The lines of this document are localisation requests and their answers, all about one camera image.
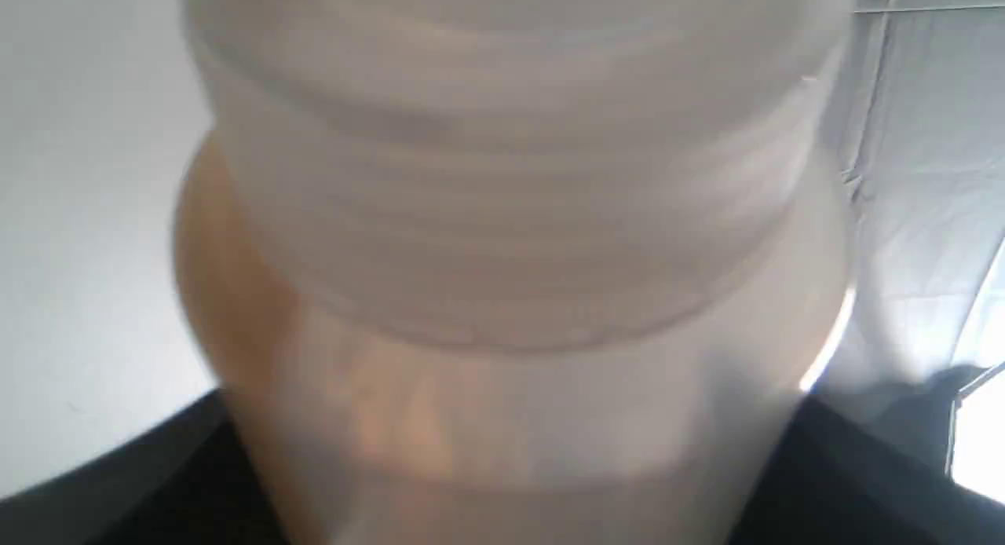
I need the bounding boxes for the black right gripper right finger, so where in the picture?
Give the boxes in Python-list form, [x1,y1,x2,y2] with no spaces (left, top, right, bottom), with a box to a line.
[729,401,1004,544]

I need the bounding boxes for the grey fabric backdrop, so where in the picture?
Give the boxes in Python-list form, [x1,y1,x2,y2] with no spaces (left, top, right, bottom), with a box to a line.
[819,0,1004,474]

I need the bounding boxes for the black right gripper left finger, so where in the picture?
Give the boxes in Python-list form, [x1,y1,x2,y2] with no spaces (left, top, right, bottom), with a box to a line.
[1,393,287,544]

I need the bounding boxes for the translucent squeeze bottle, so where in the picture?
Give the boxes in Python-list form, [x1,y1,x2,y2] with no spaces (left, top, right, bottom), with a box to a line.
[174,0,855,544]

